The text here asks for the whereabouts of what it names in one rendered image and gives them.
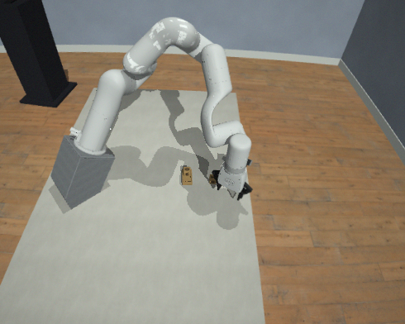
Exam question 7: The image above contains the brown wooden number cube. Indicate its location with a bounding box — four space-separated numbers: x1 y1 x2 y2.
183 167 191 176
209 174 217 184

